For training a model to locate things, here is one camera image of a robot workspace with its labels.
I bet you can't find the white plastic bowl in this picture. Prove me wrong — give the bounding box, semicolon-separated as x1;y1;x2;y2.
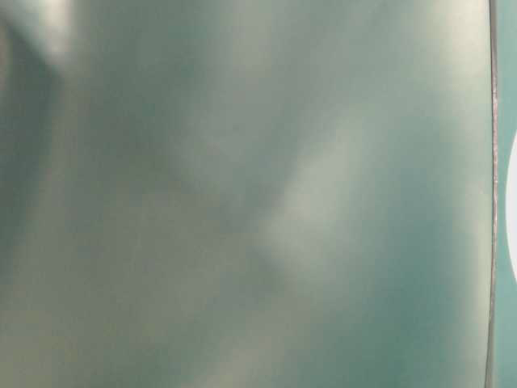
505;137;517;279

